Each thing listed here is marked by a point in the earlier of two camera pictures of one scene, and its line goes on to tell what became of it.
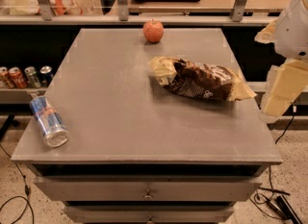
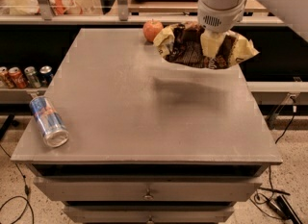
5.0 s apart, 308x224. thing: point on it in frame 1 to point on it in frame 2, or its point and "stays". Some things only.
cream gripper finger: x=291 y=81 to x=211 y=41
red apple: x=153 y=31 stays
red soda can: x=17 y=77 stays
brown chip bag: x=198 y=80 to x=183 y=43
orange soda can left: x=6 y=79 stays
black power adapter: x=283 y=209 stays
